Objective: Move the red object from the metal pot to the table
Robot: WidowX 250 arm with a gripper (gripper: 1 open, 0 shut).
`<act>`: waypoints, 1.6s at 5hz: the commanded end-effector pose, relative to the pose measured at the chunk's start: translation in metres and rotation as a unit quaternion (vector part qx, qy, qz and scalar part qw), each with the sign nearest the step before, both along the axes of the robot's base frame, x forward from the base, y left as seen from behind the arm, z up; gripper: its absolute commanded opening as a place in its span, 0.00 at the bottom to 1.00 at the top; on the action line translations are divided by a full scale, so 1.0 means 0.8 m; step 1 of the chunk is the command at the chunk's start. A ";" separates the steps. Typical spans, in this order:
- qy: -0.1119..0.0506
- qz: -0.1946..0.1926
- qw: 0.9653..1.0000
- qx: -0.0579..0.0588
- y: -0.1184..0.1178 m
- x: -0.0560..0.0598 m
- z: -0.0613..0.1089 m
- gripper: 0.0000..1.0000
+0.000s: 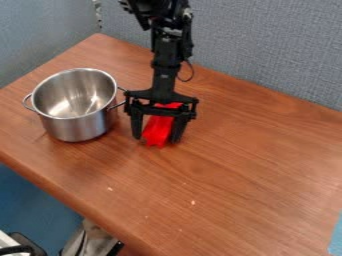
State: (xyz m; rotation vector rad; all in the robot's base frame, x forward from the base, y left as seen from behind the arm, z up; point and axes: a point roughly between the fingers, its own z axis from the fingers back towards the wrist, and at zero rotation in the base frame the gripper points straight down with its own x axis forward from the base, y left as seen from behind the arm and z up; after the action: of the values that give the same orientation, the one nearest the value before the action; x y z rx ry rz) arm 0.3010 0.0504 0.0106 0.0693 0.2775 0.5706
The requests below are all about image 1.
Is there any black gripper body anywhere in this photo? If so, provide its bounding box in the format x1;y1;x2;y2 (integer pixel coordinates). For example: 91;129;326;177
124;89;199;120

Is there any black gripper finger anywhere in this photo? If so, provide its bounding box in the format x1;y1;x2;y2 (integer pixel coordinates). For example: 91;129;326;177
131;107;143;139
169;114;188;144

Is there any red star-shaped block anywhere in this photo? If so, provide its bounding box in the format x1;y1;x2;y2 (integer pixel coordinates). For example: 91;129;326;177
140;101;184;149

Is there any stainless steel pot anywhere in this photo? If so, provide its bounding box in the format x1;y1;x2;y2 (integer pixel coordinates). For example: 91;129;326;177
21;68;125;143

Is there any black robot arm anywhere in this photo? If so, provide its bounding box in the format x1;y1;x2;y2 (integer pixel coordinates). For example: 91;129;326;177
117;0;199;143

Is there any metal table leg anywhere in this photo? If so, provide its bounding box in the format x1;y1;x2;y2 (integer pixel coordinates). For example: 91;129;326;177
58;219;124;256

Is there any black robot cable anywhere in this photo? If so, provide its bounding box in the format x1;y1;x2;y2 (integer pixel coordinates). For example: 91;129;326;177
175;58;196;83

